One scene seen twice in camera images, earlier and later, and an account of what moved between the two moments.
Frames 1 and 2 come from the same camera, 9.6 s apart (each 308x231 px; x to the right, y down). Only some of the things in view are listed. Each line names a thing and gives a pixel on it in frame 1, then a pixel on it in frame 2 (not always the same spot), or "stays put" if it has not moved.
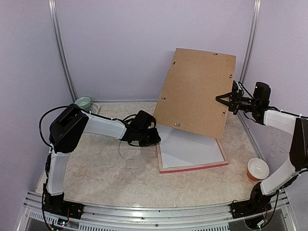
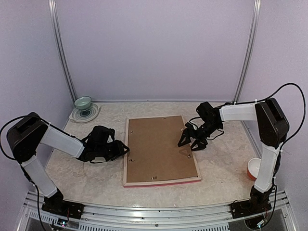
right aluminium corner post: x=257 y=7 stays put
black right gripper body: x=242 y=104 to x=205 y=131
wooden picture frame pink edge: x=192 y=166 to x=152 y=156
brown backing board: x=194 y=81 to x=153 y=153
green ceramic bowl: x=83 y=102 stays put
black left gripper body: x=145 y=139 to x=109 y=153
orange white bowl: x=258 y=169 stays put
